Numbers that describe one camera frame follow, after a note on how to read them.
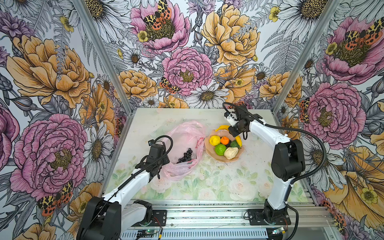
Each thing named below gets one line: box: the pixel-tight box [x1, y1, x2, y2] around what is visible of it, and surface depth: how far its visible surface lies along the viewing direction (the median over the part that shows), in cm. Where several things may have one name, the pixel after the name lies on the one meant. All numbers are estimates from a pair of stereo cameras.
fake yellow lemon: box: [209, 135, 221, 146], surface depth 99 cm
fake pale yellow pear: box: [224, 147, 239, 160], surface depth 92 cm
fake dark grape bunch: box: [176, 147, 193, 164], surface depth 96 cm
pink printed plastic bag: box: [163, 120, 207, 181], surface depth 97 cm
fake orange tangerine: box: [220, 136, 230, 145], surface depth 96 cm
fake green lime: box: [214, 143, 227, 156], surface depth 95 cm
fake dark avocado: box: [229, 139, 241, 149], surface depth 95 cm
